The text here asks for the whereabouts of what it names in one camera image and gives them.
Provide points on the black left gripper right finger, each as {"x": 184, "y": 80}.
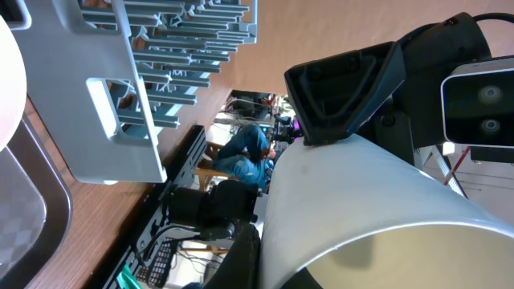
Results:
{"x": 302, "y": 280}

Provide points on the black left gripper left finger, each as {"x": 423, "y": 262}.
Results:
{"x": 240, "y": 267}

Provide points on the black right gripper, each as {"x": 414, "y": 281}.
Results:
{"x": 334, "y": 96}

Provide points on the pale green cup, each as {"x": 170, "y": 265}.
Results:
{"x": 353, "y": 215}

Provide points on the grey dishwasher rack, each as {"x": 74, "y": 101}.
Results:
{"x": 106, "y": 77}

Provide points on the person in blue jeans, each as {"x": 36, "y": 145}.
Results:
{"x": 248, "y": 156}

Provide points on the dark brown serving tray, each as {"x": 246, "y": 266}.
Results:
{"x": 36, "y": 207}

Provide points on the pink white bowl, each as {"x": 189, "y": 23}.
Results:
{"x": 13, "y": 86}

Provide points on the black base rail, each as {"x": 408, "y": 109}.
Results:
{"x": 143, "y": 254}

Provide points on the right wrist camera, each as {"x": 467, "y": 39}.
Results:
{"x": 477, "y": 104}

